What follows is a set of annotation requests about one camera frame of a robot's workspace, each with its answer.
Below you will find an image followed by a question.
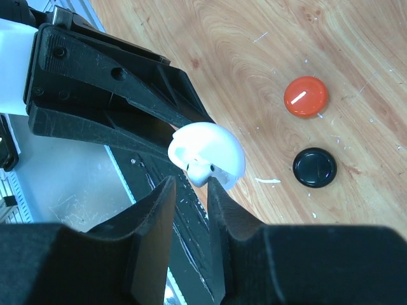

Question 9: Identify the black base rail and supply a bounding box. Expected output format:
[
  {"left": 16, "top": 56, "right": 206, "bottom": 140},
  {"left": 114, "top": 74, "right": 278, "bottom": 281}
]
[{"left": 106, "top": 147, "right": 214, "bottom": 304}]

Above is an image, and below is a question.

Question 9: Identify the orange earbud case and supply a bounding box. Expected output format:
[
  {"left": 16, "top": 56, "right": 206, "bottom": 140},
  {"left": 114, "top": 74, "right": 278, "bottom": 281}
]
[{"left": 283, "top": 76, "right": 329, "bottom": 118}]

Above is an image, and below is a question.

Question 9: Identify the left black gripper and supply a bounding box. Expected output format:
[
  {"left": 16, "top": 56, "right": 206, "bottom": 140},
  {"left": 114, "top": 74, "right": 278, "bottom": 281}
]
[{"left": 25, "top": 6, "right": 210, "bottom": 162}]

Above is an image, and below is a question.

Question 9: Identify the white earbud case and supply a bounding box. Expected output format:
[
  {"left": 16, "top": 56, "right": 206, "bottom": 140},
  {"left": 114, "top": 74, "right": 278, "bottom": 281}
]
[{"left": 167, "top": 122, "right": 245, "bottom": 190}]

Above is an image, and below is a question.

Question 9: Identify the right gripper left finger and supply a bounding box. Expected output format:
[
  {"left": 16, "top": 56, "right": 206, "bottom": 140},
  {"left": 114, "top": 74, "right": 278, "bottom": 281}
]
[{"left": 1, "top": 176, "right": 176, "bottom": 304}]

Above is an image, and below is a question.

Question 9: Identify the black earbud case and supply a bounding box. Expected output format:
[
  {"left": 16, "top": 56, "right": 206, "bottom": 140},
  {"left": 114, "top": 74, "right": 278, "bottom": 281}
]
[{"left": 292, "top": 147, "right": 338, "bottom": 188}]

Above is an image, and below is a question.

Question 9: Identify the white earbud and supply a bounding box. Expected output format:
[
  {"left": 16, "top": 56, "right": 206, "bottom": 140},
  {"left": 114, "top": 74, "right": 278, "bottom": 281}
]
[{"left": 186, "top": 160, "right": 214, "bottom": 187}]

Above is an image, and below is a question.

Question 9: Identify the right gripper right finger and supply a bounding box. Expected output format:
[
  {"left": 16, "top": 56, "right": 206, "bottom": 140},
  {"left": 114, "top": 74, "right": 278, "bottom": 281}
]
[{"left": 207, "top": 178, "right": 406, "bottom": 304}]

